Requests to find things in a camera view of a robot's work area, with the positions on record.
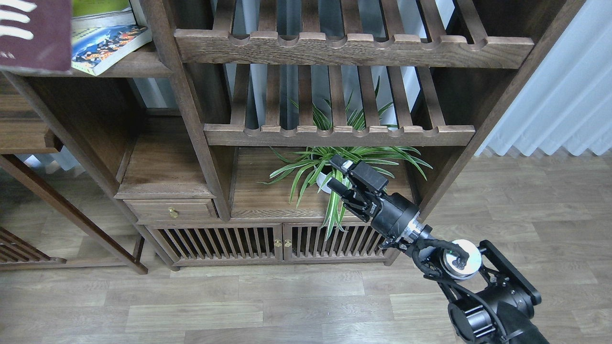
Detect green spider plant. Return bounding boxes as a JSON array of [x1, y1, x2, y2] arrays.
[[260, 104, 433, 240]]

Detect white curtain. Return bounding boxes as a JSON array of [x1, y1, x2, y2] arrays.
[[476, 0, 612, 156]]

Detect yellow green book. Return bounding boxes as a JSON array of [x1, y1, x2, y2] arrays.
[[71, 0, 136, 31]]

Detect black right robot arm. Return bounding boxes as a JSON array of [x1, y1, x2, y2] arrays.
[[328, 155, 547, 344]]

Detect white plant pot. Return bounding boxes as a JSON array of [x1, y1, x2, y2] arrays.
[[316, 165, 350, 194]]

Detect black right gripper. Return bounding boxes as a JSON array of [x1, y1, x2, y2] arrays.
[[327, 154, 421, 242]]

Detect dark wooden bookshelf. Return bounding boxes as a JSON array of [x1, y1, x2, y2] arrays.
[[2, 0, 584, 270]]

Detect brass drawer knob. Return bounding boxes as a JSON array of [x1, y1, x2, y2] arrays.
[[168, 207, 179, 218]]

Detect book with mountain cover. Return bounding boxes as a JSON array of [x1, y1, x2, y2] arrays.
[[71, 25, 152, 76]]

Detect maroon book white characters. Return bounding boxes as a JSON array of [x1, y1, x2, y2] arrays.
[[0, 0, 73, 75]]

